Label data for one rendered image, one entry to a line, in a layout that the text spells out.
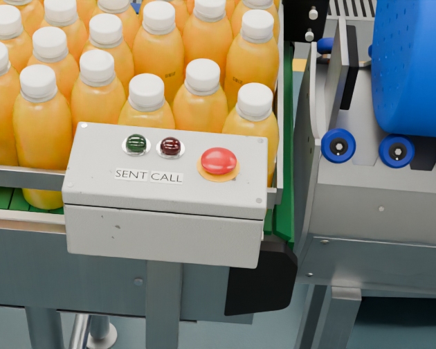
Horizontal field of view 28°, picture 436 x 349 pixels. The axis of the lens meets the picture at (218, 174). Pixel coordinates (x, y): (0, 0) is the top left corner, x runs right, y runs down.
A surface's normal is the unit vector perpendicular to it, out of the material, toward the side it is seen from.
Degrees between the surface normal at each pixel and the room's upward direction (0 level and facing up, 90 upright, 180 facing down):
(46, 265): 90
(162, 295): 90
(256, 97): 0
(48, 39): 0
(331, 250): 110
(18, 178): 90
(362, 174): 52
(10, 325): 0
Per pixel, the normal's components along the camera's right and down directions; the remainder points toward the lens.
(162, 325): -0.05, 0.72
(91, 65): 0.07, -0.69
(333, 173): 0.00, 0.14
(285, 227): 0.55, -0.55
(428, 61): -0.03, 0.48
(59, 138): 0.61, 0.60
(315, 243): -0.07, 0.91
